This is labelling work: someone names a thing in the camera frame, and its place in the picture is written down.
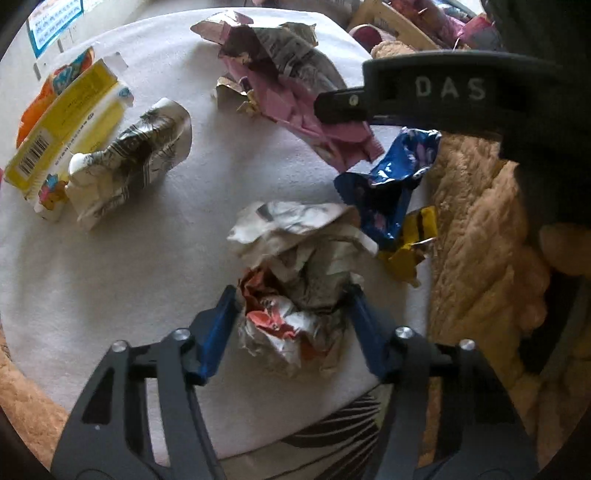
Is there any blue snack wrapper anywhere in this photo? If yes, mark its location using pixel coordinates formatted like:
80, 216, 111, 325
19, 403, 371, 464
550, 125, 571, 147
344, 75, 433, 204
334, 127, 442, 250

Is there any pink torn wrapper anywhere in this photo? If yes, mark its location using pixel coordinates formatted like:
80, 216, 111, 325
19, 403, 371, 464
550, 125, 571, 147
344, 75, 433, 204
191, 10, 385, 173

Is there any white red paper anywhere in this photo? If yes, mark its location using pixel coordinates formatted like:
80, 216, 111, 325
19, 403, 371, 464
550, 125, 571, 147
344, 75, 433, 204
228, 201, 378, 377

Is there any silver black wrapper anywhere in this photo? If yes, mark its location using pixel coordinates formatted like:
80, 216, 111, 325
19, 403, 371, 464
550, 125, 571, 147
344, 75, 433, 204
66, 98, 192, 230

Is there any yellow bear carton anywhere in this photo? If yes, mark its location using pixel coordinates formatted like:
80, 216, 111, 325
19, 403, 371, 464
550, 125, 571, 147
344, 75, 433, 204
4, 53, 133, 222

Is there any orange lion snack bag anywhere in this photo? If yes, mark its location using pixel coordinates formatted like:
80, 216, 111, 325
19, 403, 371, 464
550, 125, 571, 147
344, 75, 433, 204
16, 46, 95, 148

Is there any person right hand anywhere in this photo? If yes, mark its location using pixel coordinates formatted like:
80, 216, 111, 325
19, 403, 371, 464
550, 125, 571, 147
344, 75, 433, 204
512, 224, 591, 333

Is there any tan fuzzy blanket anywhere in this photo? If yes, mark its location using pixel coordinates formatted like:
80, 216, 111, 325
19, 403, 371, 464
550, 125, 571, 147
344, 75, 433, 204
427, 133, 590, 466

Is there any yellow foil candy wrapper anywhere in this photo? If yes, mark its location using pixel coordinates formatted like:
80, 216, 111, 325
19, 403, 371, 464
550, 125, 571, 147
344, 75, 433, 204
378, 205, 439, 288

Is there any wooden crib rail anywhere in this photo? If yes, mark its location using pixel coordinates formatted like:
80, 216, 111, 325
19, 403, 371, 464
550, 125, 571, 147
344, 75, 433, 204
348, 0, 440, 51

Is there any blue wall chart poster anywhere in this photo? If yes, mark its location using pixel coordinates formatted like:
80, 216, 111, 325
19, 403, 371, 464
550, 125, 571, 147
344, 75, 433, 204
26, 0, 84, 58

